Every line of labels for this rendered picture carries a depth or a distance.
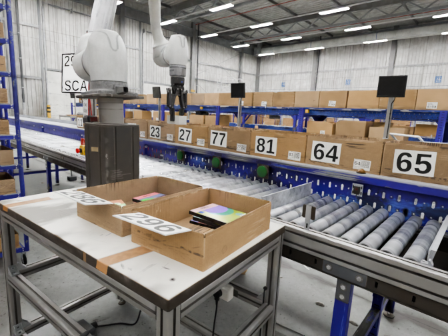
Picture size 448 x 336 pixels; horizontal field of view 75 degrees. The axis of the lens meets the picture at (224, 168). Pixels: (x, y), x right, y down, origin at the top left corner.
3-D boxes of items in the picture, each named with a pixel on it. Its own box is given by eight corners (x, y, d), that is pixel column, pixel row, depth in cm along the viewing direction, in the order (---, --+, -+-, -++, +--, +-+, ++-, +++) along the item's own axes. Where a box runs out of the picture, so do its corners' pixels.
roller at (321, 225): (299, 238, 110) (301, 225, 109) (349, 209, 148) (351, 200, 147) (312, 242, 106) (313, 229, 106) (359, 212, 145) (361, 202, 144)
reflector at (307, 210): (299, 233, 108) (302, 204, 106) (301, 231, 109) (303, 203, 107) (312, 237, 105) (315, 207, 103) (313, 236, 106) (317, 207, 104)
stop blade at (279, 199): (259, 217, 125) (261, 196, 123) (309, 198, 159) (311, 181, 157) (261, 217, 125) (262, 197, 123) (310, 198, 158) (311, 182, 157)
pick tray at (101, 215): (75, 215, 108) (75, 189, 106) (157, 195, 138) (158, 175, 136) (121, 237, 91) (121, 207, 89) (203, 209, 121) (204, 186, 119)
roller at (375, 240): (353, 256, 97) (355, 242, 96) (392, 220, 135) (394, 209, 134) (369, 261, 94) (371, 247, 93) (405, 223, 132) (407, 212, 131)
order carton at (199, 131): (174, 144, 245) (175, 123, 242) (200, 143, 266) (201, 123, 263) (207, 149, 219) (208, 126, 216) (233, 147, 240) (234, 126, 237)
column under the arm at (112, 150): (104, 204, 122) (102, 124, 116) (72, 192, 137) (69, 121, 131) (153, 193, 143) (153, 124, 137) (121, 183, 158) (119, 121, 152)
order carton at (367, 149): (304, 165, 167) (307, 135, 164) (325, 161, 189) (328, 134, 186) (379, 177, 142) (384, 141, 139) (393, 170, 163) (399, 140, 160)
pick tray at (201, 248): (129, 241, 89) (129, 209, 87) (207, 211, 120) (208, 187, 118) (203, 273, 73) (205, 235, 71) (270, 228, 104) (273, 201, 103)
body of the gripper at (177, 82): (179, 78, 163) (179, 95, 165) (167, 76, 157) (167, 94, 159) (188, 77, 158) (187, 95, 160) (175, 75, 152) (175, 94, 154)
